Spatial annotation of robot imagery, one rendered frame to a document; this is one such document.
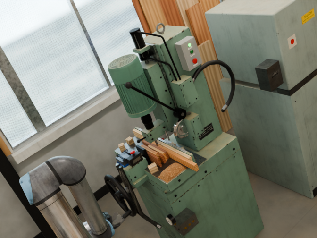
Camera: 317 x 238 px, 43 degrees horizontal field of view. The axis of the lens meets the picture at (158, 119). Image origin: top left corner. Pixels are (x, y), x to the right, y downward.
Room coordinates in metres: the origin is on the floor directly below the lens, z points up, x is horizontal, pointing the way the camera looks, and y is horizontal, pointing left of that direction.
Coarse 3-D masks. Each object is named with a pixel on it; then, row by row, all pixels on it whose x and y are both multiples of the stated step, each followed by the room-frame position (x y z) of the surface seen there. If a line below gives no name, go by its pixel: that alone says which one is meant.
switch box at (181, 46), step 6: (192, 36) 2.05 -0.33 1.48; (180, 42) 2.03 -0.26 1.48; (186, 42) 2.02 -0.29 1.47; (192, 42) 2.03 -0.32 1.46; (180, 48) 2.01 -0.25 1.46; (186, 48) 2.01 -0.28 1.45; (192, 48) 2.03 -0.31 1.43; (180, 54) 2.03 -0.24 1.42; (186, 54) 2.01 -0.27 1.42; (198, 54) 2.04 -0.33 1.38; (180, 60) 2.05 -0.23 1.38; (186, 60) 2.00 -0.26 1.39; (198, 60) 2.03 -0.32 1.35; (186, 66) 2.01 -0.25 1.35; (192, 66) 2.01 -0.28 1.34
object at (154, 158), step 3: (147, 153) 1.97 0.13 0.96; (150, 153) 1.95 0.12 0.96; (150, 156) 1.94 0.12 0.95; (153, 156) 1.91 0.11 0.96; (156, 156) 1.90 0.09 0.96; (150, 159) 1.96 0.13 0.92; (153, 159) 1.92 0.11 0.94; (156, 159) 1.88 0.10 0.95; (153, 162) 1.94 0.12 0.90; (156, 162) 1.90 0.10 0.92; (159, 162) 1.87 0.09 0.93; (159, 165) 1.88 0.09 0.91
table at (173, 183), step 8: (128, 144) 2.25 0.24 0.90; (136, 144) 2.21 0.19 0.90; (120, 152) 2.20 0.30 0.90; (168, 160) 1.91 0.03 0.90; (160, 168) 1.86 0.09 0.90; (144, 176) 1.89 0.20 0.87; (152, 176) 1.84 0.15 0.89; (176, 176) 1.74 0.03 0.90; (184, 176) 1.75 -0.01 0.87; (136, 184) 1.86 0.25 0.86; (160, 184) 1.78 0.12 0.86; (168, 184) 1.71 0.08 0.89; (176, 184) 1.73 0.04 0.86
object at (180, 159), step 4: (168, 152) 1.92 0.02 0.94; (172, 152) 1.91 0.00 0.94; (172, 156) 1.90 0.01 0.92; (176, 156) 1.85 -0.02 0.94; (180, 156) 1.84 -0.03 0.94; (176, 160) 1.87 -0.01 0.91; (180, 160) 1.83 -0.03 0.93; (184, 160) 1.79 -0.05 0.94; (188, 160) 1.78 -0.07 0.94; (184, 164) 1.80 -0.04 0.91; (188, 164) 1.76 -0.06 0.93; (192, 164) 1.73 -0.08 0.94; (196, 164) 1.72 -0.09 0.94; (192, 168) 1.73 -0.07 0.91; (196, 168) 1.71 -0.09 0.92
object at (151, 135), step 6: (156, 120) 2.09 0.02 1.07; (162, 120) 2.06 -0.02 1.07; (156, 126) 2.03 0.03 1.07; (162, 126) 2.03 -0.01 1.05; (144, 132) 2.01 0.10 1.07; (150, 132) 2.00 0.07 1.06; (156, 132) 2.01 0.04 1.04; (162, 132) 2.03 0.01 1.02; (150, 138) 1.99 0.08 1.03; (156, 138) 2.01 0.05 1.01
